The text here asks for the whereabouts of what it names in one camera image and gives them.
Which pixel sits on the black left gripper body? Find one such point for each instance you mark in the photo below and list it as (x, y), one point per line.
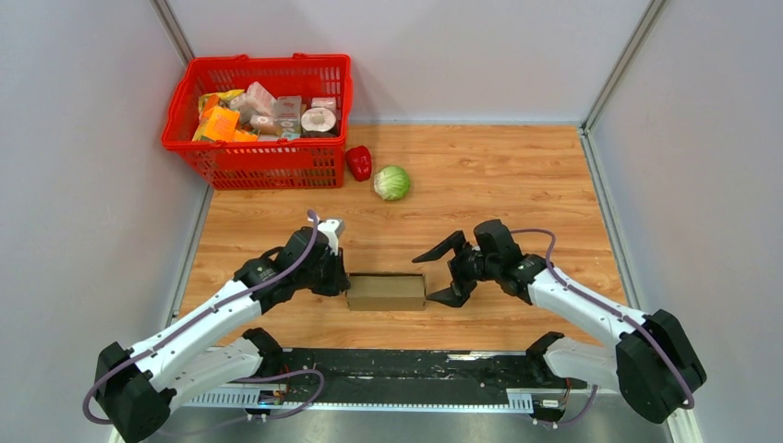
(324, 275)

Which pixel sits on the pink white carton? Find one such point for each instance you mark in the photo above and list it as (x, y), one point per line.
(255, 100)

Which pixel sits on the yellow snack packet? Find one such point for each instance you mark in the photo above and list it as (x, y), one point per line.
(223, 98)

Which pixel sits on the green cabbage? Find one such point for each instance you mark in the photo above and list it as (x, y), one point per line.
(391, 183)

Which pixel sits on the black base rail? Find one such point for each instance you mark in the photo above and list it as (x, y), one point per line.
(407, 380)

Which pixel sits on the beige small box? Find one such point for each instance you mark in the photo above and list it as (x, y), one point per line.
(287, 115)

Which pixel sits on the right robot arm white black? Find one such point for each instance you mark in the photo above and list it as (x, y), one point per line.
(599, 312)

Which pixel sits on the red bell pepper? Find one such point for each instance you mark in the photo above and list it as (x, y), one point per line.
(359, 162)

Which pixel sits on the white tape roll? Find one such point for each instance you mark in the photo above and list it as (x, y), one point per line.
(319, 122)

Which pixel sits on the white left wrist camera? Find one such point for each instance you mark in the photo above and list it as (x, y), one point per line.
(332, 229)

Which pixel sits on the brown cardboard box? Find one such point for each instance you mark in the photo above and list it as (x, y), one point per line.
(382, 292)

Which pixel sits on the orange snack box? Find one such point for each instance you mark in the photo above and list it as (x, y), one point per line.
(216, 124)

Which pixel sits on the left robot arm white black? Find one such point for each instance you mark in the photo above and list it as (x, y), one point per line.
(202, 336)

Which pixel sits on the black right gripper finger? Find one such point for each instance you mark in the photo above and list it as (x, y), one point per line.
(455, 242)
(456, 295)

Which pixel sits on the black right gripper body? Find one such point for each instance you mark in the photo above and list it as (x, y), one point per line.
(469, 267)

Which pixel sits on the red plastic shopping basket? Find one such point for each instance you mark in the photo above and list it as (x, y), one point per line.
(287, 164)

